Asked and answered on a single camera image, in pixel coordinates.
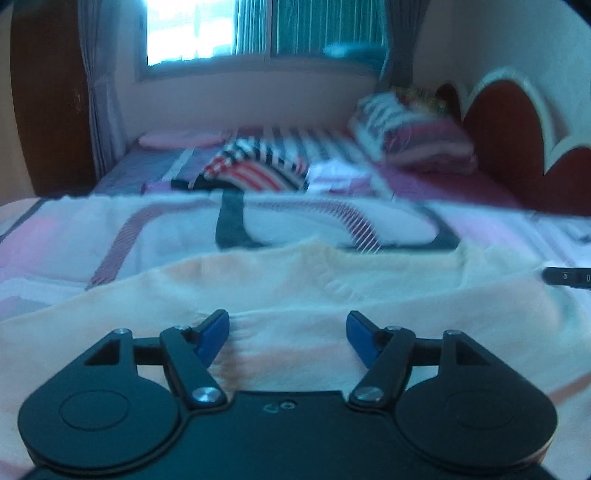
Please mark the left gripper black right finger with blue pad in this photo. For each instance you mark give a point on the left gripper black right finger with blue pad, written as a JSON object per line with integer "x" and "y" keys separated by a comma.
{"x": 389, "y": 354}

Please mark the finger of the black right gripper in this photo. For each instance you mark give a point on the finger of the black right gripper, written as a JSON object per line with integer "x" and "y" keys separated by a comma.
{"x": 576, "y": 278}

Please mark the purple striped far bedsheet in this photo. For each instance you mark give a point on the purple striped far bedsheet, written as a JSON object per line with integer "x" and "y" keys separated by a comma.
{"x": 146, "y": 171}

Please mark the window with teal blinds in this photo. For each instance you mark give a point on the window with teal blinds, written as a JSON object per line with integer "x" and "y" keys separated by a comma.
{"x": 181, "y": 36}

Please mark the dark brown wooden door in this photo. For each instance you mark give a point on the dark brown wooden door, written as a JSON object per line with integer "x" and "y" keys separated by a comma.
{"x": 50, "y": 97}

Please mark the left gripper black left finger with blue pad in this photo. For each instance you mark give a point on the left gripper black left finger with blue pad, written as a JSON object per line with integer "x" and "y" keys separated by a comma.
{"x": 185, "y": 353}

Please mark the grey left curtain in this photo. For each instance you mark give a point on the grey left curtain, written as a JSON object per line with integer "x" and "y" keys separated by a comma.
{"x": 98, "y": 23}

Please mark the white pink patterned bedsheet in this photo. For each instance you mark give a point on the white pink patterned bedsheet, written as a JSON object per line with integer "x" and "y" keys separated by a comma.
{"x": 53, "y": 250}

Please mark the striped folded blanket pile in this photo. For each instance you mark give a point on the striped folded blanket pile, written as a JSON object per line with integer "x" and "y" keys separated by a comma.
{"x": 409, "y": 133}

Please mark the red white striped clothing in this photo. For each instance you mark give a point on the red white striped clothing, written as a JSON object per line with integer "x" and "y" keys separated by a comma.
{"x": 248, "y": 165}

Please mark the pink flat pillow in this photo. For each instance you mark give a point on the pink flat pillow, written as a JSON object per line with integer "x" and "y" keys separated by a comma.
{"x": 182, "y": 139}

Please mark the cream white small garment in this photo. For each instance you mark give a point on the cream white small garment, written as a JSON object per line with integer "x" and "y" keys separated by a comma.
{"x": 288, "y": 308}

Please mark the small white folded cloth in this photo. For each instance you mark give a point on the small white folded cloth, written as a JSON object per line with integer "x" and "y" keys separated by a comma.
{"x": 338, "y": 177}

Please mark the red heart-shaped headboard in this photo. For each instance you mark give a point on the red heart-shaped headboard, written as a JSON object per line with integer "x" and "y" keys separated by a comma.
{"x": 514, "y": 133}

